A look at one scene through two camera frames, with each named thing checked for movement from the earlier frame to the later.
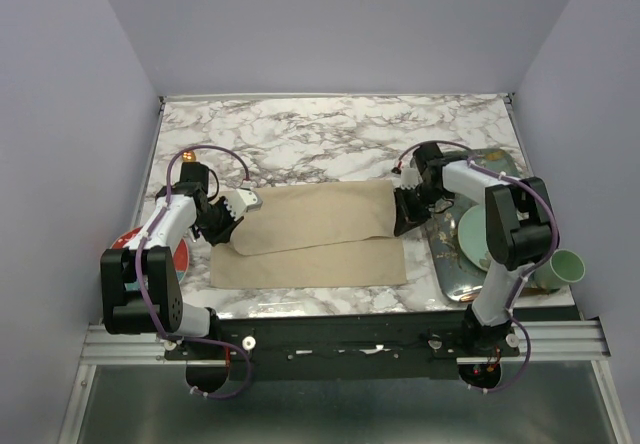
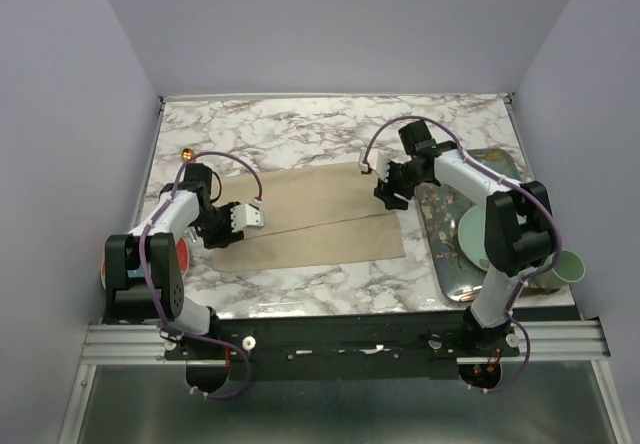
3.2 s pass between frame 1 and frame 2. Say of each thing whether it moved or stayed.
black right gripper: moved
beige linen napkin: moved
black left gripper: stayed
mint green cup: stayed
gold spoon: stayed
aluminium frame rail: stayed
